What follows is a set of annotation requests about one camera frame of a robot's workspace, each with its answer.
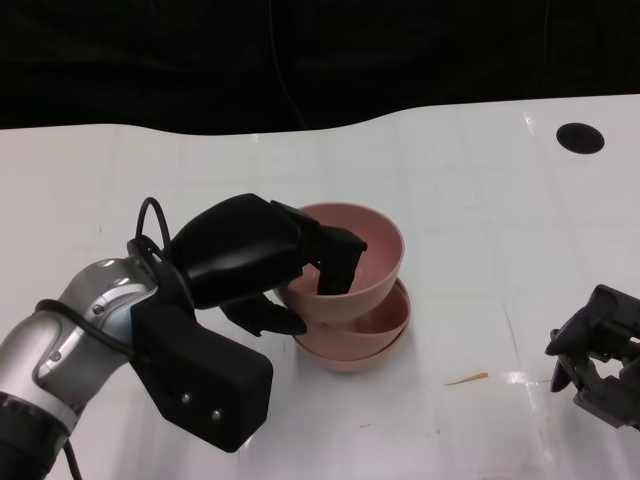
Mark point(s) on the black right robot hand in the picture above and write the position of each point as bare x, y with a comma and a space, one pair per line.
610, 320

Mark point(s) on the brown tape sliver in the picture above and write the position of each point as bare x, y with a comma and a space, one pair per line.
467, 378

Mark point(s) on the black backdrop cloth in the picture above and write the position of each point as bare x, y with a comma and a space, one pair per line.
150, 60

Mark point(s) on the black round table grommet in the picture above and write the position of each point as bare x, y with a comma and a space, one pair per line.
580, 138

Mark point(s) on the pink plastic bowl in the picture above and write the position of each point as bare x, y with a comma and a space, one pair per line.
380, 250
350, 362
385, 320

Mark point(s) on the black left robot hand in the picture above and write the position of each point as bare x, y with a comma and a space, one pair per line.
235, 250

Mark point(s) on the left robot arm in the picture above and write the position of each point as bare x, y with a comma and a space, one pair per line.
100, 280

